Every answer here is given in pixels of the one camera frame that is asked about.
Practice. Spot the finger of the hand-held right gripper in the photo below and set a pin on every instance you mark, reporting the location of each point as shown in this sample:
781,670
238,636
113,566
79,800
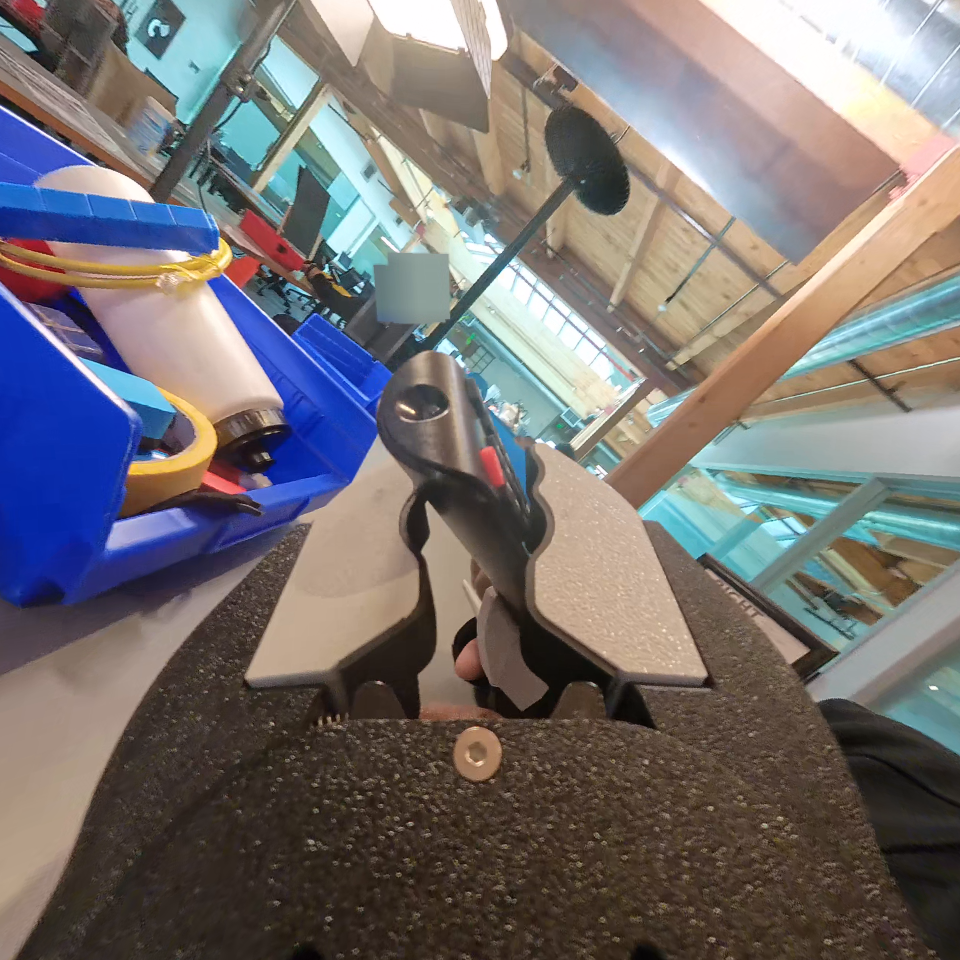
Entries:
506,652

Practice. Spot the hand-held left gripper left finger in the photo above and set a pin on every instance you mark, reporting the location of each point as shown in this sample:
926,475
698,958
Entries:
337,600

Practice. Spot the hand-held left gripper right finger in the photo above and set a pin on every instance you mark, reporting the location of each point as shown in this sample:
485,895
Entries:
615,585

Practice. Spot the blue storage bin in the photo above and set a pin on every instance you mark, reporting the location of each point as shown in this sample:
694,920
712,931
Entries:
337,360
45,465

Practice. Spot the person's right hand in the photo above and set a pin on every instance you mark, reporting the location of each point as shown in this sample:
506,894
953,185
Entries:
467,660

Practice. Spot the black framed tag sign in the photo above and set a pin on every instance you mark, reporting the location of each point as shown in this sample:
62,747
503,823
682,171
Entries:
772,626

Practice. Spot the red plastic piece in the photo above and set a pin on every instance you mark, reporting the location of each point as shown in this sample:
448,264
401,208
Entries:
229,476

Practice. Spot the yellow tape roll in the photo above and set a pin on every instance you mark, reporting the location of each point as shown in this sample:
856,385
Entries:
176,472

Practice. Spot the white film roll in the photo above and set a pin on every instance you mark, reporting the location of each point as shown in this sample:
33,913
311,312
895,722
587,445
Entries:
172,337

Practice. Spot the red storage bin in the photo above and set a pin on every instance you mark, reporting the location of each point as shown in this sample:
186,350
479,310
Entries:
270,240

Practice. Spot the clear plastic bag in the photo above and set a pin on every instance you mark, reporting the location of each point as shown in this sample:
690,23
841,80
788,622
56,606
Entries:
71,330

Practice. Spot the black round disc stand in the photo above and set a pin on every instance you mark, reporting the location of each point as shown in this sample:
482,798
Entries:
585,161

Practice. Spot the small red box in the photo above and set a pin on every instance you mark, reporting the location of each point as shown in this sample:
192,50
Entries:
30,270

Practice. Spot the dark hanging ceiling panel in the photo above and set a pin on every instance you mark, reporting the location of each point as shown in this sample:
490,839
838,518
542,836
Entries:
712,112

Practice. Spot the black light stand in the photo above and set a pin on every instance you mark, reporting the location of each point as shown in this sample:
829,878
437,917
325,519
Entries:
217,105

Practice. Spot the studio light panel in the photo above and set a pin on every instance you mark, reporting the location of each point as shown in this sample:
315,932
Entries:
427,22

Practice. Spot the wooden support post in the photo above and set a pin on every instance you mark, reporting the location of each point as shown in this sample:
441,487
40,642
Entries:
787,330

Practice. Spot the silver spiral duct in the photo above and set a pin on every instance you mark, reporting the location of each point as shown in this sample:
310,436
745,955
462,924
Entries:
862,330

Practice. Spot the black wall poster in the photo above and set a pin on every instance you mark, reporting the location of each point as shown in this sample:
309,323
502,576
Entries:
161,30

